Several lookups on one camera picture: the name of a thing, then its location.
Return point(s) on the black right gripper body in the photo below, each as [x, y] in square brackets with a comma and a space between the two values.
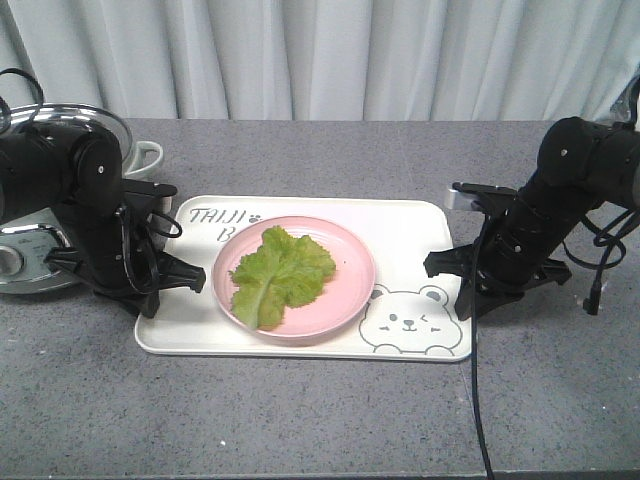
[512, 254]

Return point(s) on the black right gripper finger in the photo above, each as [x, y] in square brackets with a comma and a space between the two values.
[460, 261]
[486, 295]

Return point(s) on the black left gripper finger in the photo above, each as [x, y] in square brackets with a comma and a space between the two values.
[175, 273]
[133, 301]

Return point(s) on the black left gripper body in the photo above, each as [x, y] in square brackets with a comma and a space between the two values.
[106, 251]

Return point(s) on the green lettuce leaf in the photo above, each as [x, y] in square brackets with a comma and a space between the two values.
[284, 272]

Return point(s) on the cream bear serving tray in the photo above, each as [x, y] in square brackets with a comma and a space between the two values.
[408, 316]

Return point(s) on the pink round plate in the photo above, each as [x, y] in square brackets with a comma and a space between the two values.
[343, 297]

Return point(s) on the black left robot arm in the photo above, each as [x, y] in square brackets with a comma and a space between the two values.
[77, 173]

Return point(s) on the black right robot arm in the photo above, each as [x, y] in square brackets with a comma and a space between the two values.
[588, 174]

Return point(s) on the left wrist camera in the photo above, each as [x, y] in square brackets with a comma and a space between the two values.
[144, 199]

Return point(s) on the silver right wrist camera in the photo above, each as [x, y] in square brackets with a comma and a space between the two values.
[488, 199]

